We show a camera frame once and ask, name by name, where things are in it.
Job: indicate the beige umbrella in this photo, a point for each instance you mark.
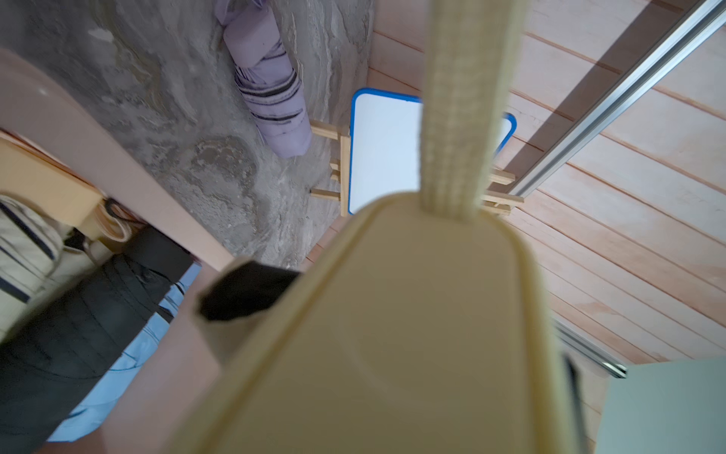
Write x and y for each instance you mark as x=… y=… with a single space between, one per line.
x=424 y=326
x=114 y=222
x=40 y=206

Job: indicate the black umbrella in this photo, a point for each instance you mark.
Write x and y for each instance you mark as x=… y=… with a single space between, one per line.
x=57 y=357

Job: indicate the blue umbrella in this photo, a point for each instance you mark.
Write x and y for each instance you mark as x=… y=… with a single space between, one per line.
x=95 y=408

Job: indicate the pink plastic storage box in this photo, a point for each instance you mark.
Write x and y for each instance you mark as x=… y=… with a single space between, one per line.
x=168 y=386

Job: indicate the purple folded umbrella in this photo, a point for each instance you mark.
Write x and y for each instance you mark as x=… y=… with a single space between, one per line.
x=265 y=77

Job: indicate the white board blue frame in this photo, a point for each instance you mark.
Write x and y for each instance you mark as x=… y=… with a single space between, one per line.
x=379 y=116

